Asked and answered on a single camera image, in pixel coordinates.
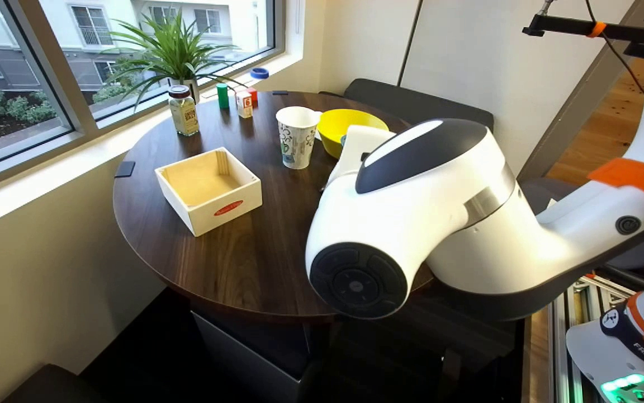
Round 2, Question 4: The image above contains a dark table pedestal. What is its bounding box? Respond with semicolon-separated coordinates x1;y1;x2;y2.
190;310;317;403

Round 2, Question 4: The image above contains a black table edge bracket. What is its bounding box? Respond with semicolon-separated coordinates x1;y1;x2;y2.
112;160;139;181

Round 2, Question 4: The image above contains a green potted plant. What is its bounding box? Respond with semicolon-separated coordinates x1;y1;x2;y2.
107;9;251;107

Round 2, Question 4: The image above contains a spice jar with black lid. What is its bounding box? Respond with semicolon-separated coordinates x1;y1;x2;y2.
166;83;201;140

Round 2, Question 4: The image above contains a yellow bowl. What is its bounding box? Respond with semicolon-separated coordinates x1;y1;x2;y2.
315;107;391;162

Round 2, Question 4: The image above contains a green block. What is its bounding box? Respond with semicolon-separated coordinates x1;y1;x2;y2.
214;80;232;113

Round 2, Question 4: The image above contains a white wooden box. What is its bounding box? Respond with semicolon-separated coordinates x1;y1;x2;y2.
153;145;265;241

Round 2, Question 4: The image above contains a white container with blue lid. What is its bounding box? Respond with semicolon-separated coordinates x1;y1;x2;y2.
249;65;273;92

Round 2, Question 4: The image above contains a wood and aluminium robot cart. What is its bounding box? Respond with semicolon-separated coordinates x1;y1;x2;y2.
522;271;642;403

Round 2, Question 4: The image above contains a grey window frame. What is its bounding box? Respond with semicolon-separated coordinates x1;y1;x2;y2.
0;0;287;200

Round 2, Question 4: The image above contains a black orange camera boom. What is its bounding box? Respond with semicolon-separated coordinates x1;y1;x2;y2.
522;0;644;59

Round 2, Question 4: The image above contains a patterned white paper cup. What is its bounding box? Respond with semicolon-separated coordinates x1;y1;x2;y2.
273;103;325;173

